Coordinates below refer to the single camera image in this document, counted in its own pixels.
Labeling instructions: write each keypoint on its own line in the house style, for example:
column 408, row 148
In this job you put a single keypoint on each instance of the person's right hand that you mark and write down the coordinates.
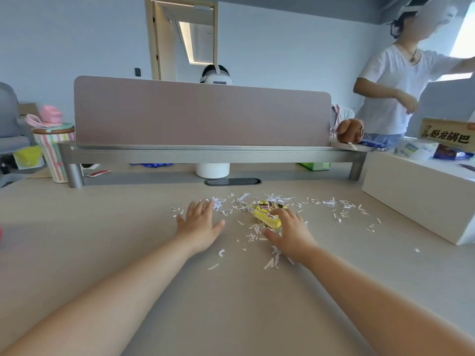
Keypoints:
column 295, row 239

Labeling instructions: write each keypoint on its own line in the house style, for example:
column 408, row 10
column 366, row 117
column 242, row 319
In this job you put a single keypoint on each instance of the person's left hand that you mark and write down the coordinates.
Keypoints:
column 198, row 226

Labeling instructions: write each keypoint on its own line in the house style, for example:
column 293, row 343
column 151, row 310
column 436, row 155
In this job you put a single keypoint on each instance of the yellow snack wrapper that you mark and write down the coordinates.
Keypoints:
column 265, row 215

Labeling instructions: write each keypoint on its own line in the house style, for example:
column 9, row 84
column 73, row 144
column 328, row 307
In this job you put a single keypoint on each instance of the white paper shreds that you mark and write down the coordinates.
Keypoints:
column 241, row 198

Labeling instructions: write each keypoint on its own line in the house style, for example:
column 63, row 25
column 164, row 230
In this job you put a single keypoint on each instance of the person's right forearm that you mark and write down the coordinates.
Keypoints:
column 389, row 315

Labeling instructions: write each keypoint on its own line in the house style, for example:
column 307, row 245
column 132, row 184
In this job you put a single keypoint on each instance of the person's left forearm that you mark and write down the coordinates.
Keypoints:
column 104, row 304

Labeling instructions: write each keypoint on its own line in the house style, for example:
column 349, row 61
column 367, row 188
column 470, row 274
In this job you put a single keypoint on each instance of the white round stand base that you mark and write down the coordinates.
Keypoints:
column 212, row 170

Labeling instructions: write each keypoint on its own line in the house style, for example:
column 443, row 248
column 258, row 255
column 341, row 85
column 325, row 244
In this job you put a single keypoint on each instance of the grey metal desk shelf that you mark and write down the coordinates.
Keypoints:
column 204, row 155

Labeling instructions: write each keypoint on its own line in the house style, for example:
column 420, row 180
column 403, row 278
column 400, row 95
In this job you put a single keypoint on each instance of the green tissue box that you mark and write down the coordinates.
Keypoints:
column 313, row 166

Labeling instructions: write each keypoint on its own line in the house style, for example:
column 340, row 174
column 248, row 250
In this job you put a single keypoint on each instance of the pink desk partition panel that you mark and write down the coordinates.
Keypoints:
column 204, row 114

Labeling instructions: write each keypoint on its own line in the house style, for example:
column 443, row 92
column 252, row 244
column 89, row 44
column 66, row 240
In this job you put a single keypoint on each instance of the red white packet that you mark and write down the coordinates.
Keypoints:
column 97, row 173

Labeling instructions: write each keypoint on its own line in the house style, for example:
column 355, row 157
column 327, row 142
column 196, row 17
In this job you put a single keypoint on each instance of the brown teddy bear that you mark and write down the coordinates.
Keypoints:
column 349, row 131

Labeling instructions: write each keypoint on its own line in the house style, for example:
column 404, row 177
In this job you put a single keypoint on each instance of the black white pouch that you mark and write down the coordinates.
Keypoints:
column 91, row 166

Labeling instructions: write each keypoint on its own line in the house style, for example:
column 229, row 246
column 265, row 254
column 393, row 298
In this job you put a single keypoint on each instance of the white box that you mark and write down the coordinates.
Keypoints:
column 419, row 196

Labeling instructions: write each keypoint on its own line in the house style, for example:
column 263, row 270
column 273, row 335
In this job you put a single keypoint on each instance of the pink cloth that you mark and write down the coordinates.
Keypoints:
column 339, row 114

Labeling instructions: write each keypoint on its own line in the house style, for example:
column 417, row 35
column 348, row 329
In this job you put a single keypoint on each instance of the white headset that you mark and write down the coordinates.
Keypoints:
column 441, row 7
column 219, row 79

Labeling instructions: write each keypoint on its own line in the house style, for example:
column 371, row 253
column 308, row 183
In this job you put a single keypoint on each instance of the white tissue pack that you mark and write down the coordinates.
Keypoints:
column 415, row 150

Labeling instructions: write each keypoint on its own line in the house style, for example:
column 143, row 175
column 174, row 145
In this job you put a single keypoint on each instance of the striped bottle with pink lid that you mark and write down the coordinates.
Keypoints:
column 52, row 151

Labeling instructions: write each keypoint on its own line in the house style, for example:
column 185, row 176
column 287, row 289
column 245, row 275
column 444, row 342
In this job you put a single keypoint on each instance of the dark blue snack packet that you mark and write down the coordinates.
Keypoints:
column 449, row 153

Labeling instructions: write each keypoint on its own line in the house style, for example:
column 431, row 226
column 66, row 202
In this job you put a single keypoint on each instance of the tan snack bag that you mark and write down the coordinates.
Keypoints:
column 447, row 135

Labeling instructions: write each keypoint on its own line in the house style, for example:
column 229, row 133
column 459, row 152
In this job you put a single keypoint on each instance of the yellow bag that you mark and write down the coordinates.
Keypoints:
column 28, row 155

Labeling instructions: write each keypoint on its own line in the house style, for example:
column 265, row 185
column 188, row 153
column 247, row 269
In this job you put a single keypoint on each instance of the black phone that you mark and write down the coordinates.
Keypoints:
column 468, row 167

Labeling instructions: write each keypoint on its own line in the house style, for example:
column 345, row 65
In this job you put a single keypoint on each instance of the grey desk partition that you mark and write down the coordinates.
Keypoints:
column 445, row 103

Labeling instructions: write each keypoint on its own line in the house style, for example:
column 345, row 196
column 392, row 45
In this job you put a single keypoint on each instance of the tall cardboard box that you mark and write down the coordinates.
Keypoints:
column 29, row 108

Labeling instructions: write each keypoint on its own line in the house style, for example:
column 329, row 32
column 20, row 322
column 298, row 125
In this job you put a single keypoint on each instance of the grey office chair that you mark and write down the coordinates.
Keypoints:
column 9, row 118

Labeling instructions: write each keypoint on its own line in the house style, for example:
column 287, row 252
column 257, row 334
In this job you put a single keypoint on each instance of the large glass window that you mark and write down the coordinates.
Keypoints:
column 465, row 37

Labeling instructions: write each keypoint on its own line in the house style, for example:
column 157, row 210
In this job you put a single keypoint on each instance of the wooden door frame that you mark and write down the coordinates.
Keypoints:
column 148, row 37

